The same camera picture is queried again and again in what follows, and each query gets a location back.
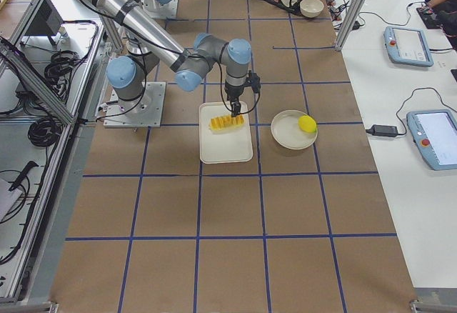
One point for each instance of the white rectangular tray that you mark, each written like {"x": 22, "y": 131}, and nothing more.
{"x": 227, "y": 145}

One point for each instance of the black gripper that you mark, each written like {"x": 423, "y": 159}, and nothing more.
{"x": 234, "y": 94}

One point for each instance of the black power adapter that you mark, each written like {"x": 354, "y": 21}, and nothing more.
{"x": 383, "y": 130}

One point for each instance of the lower teach pendant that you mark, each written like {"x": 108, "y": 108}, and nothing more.
{"x": 434, "y": 133}

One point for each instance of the yellow lemon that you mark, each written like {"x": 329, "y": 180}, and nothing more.
{"x": 307, "y": 124}

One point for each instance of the cream bowl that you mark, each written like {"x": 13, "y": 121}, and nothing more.
{"x": 311, "y": 8}

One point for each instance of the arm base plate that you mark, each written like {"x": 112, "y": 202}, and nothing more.
{"x": 143, "y": 112}
{"x": 174, "y": 12}

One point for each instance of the teach pendant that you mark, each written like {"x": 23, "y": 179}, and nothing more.
{"x": 434, "y": 133}
{"x": 407, "y": 46}

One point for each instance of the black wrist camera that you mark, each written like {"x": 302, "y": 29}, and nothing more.
{"x": 253, "y": 80}

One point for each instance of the orange swirled bread roll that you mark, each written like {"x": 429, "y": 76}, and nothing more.
{"x": 226, "y": 123}

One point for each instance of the white round plate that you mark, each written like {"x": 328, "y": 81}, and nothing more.
{"x": 285, "y": 130}

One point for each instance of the upper teach pendant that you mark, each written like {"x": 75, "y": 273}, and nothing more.
{"x": 407, "y": 46}

